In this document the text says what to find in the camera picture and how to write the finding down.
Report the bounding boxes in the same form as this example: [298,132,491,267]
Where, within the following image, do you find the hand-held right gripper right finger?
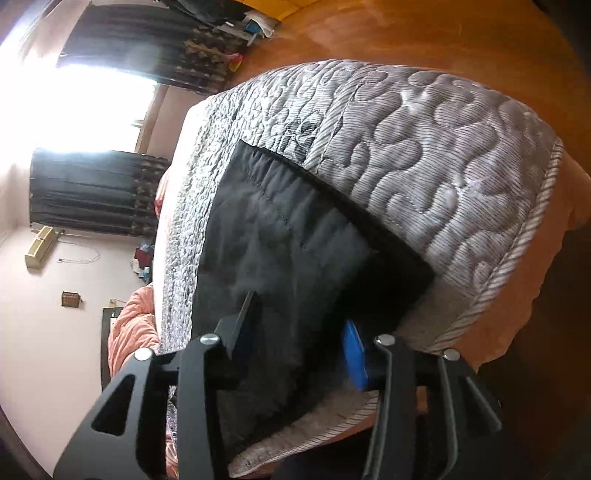
[342,320,504,480]

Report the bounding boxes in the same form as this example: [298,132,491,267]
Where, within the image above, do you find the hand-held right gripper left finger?
[53,290,258,480]

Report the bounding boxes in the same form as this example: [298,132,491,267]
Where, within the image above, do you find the black pants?
[191,141,435,462]

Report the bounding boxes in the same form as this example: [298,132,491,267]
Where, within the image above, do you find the peach fluffy comforter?
[107,284,180,480]

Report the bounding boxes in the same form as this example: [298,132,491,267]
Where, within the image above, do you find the pile of colourful clutter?
[131,244,157,281]

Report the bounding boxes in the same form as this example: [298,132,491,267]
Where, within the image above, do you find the dark patterned curtain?
[29,149,170,239]
[56,0,242,96]

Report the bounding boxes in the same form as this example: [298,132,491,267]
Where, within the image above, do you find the grey quilted blanket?
[154,58,565,478]

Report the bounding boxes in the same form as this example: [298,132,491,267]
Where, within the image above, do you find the bright window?
[0,28,162,160]

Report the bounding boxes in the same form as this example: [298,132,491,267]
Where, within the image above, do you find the pile of light clothes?
[216,10,280,47]

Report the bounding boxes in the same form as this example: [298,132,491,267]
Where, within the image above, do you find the black hanging clothes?
[164,0,247,25]

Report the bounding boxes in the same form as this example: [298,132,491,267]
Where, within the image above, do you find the yellow wooden cabinet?
[244,0,315,11]

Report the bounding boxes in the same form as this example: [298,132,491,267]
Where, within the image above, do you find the white wall cable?
[56,237,101,265]

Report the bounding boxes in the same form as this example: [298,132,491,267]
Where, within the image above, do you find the cream wall heater unit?
[25,226,57,269]

